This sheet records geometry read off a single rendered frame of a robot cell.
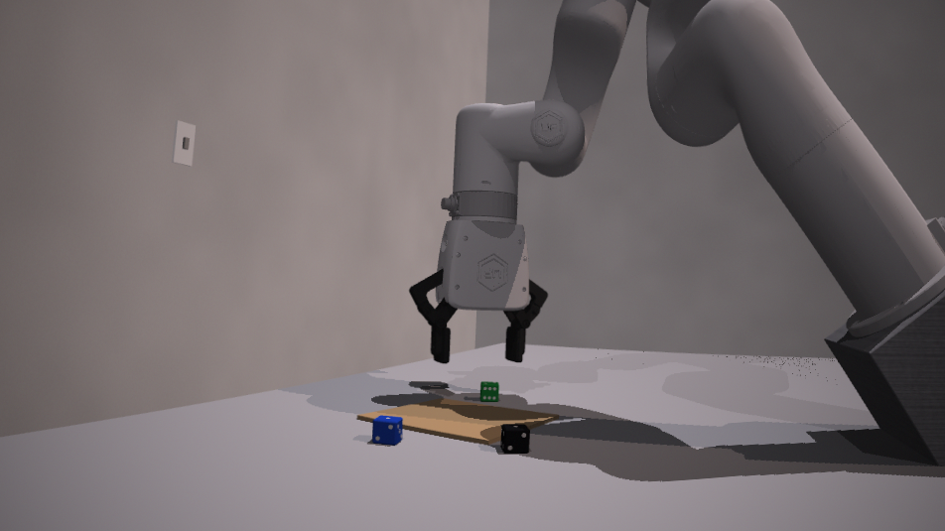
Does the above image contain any tan flat mat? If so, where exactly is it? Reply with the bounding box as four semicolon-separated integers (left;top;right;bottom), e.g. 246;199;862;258
357;398;559;445

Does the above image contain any blue die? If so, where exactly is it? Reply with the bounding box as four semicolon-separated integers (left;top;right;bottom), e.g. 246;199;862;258
372;415;403;446

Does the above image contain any green die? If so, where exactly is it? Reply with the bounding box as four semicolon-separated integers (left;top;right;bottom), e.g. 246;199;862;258
480;382;499;402

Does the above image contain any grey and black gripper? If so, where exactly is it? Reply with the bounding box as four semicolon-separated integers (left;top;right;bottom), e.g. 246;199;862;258
409;216;548;363

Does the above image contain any black die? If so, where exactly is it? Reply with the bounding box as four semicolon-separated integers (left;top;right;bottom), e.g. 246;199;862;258
500;424;530;454

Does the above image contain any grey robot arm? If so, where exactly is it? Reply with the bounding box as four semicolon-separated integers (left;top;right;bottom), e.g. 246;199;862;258
441;0;945;337

